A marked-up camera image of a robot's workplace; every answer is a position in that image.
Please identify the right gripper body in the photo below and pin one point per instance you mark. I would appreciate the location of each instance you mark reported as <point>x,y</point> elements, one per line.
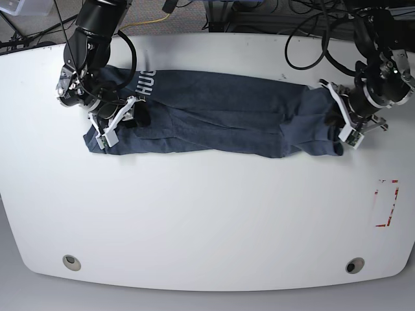
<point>119,116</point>

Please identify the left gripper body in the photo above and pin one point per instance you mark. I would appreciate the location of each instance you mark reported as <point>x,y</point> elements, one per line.
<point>359,107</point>

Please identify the blue T-shirt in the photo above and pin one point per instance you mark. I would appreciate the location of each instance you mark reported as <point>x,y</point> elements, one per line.
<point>195,110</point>

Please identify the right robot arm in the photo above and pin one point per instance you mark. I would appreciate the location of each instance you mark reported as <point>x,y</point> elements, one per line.
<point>86,54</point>

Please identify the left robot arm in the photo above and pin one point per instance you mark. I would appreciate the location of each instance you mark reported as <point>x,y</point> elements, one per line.
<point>384,79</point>

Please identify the red tape rectangle marking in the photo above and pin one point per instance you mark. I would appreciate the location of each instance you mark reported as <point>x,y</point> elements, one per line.
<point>384,202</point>

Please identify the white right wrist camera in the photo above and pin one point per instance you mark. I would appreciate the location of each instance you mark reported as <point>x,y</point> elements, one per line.
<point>107,140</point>

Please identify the right table cable grommet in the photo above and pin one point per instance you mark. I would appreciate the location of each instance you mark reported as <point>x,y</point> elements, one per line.
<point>355,265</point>

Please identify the table cable grommet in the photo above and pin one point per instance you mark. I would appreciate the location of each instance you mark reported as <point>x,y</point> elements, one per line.
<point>71,263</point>
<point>355,265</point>

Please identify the left table cable grommet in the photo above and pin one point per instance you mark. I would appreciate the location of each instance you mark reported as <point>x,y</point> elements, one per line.
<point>71,263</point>

